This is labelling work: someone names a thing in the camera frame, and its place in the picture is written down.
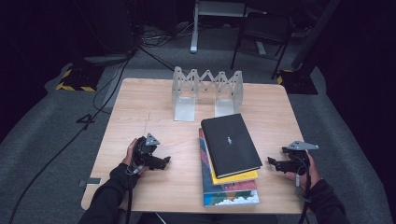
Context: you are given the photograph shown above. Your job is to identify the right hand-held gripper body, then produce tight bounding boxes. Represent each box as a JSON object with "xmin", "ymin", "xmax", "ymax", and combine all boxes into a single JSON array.
[{"xmin": 283, "ymin": 140, "xmax": 319, "ymax": 175}]

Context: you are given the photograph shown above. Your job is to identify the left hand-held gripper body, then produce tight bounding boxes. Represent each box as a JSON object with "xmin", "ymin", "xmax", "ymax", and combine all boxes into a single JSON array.
[{"xmin": 133, "ymin": 133, "xmax": 161, "ymax": 171}]

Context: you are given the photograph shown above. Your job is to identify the yellow paperback book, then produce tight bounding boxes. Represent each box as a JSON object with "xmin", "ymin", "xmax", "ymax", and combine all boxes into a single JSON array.
[{"xmin": 205, "ymin": 145, "xmax": 260, "ymax": 186}]

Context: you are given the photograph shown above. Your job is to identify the red colourful paperback book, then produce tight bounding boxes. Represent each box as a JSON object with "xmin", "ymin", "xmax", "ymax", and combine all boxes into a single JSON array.
[{"xmin": 198, "ymin": 127, "xmax": 258, "ymax": 192}]

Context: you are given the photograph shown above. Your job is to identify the black hardcover book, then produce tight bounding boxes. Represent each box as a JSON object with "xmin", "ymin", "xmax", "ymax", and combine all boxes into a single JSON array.
[{"xmin": 200, "ymin": 113, "xmax": 263, "ymax": 179}]

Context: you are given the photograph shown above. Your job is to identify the extendable metal bookend rack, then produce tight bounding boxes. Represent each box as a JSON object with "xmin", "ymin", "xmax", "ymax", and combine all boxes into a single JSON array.
[{"xmin": 171, "ymin": 65, "xmax": 245, "ymax": 122}]

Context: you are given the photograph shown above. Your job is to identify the blue paperback book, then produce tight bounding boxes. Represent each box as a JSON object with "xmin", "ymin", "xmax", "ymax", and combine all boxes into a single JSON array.
[{"xmin": 200, "ymin": 148, "xmax": 261, "ymax": 207}]

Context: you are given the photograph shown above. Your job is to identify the person's left hand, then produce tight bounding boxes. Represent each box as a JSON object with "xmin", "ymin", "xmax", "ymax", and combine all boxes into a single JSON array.
[{"xmin": 121, "ymin": 137, "xmax": 150, "ymax": 178}]

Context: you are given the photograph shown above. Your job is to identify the person's right hand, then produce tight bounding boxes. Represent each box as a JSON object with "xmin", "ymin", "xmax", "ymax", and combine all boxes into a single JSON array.
[{"xmin": 284, "ymin": 150, "xmax": 322, "ymax": 189}]

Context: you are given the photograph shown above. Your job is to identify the black yellow striped stand base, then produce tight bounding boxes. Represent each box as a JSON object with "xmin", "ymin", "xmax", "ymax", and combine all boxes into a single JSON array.
[
  {"xmin": 276, "ymin": 68, "xmax": 319, "ymax": 96},
  {"xmin": 54, "ymin": 63, "xmax": 106, "ymax": 93}
]

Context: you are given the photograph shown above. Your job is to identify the person's legs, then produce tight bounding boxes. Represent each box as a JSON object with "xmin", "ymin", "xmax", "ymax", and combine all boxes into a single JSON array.
[{"xmin": 136, "ymin": 213, "xmax": 279, "ymax": 224}]

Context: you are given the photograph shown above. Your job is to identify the black folding chair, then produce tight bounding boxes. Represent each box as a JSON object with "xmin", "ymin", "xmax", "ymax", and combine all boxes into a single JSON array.
[{"xmin": 230, "ymin": 11, "xmax": 294, "ymax": 80}]

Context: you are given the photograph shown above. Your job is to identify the right hand-held gripper cable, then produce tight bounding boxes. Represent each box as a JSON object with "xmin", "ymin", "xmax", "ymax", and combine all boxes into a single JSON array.
[{"xmin": 293, "ymin": 154, "xmax": 313, "ymax": 224}]

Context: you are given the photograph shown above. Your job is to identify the hand-held gripper cable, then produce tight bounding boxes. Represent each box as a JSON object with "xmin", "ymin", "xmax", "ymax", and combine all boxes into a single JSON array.
[
  {"xmin": 123, "ymin": 163, "xmax": 145, "ymax": 224},
  {"xmin": 293, "ymin": 154, "xmax": 313, "ymax": 224}
]

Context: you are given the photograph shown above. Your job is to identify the left hand-held gripper cable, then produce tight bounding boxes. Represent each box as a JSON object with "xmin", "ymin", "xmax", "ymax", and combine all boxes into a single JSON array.
[{"xmin": 123, "ymin": 163, "xmax": 145, "ymax": 224}]

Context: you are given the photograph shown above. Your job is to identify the grey table bracket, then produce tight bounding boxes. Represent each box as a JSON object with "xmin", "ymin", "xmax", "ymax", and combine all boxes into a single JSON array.
[{"xmin": 78, "ymin": 176, "xmax": 103, "ymax": 189}]

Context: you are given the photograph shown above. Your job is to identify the long black floor cable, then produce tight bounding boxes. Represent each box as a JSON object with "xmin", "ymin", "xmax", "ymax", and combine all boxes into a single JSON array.
[{"xmin": 8, "ymin": 52, "xmax": 135, "ymax": 224}]

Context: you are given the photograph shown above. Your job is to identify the bundle of floor cables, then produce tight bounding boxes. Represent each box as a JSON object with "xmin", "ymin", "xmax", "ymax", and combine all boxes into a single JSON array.
[{"xmin": 136, "ymin": 21, "xmax": 194, "ymax": 49}]

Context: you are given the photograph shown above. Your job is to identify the white desk frame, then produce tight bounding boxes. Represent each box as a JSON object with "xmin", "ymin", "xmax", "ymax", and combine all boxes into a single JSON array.
[{"xmin": 189, "ymin": 0, "xmax": 269, "ymax": 55}]

